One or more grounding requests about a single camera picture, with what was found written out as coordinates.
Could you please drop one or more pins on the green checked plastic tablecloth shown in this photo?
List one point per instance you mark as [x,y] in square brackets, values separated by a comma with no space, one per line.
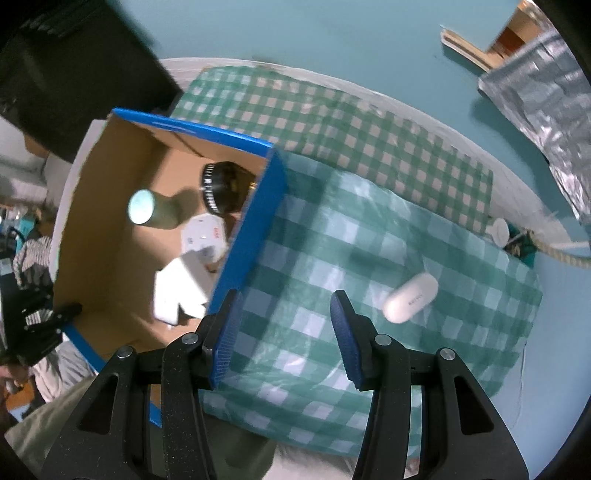
[323,230]

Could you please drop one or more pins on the white octagonal hub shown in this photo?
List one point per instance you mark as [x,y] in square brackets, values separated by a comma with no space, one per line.
[203,235]

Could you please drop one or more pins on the black round tin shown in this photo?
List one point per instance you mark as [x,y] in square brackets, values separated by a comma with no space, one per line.
[231,189]

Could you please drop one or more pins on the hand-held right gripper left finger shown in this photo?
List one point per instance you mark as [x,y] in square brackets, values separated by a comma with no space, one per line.
[228,337]

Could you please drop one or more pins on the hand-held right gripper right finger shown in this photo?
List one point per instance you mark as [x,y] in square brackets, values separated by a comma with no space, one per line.
[346,332]

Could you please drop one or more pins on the green beige checked cloth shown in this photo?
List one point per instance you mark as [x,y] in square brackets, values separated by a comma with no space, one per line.
[323,124]

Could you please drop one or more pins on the brown cardboard carton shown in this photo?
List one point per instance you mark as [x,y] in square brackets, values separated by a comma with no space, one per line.
[512,32]

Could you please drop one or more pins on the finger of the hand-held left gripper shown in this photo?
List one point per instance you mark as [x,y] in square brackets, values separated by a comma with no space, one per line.
[57,316]

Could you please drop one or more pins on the pale green round container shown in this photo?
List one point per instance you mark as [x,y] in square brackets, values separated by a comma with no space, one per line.
[157,212]

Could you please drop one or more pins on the silver wall charger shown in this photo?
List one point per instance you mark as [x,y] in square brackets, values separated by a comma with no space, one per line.
[180,286]

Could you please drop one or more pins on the white round cap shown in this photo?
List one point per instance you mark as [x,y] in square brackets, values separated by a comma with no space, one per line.
[500,229]

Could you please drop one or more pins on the striped grey cloth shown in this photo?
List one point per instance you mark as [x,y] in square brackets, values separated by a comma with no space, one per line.
[34,258]

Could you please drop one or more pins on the black hanging garment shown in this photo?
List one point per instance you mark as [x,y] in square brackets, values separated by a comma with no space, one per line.
[69,69]

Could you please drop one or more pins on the wooden strip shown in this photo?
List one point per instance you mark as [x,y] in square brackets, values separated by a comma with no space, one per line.
[464,48]

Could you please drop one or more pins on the silver foil curtain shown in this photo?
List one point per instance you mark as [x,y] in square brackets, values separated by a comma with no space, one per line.
[545,115]

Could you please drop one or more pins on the blue cardboard box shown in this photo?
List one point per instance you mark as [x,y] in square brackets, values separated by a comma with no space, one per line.
[115,230]

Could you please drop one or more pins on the white oval case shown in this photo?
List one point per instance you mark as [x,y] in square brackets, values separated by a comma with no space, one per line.
[410,297]

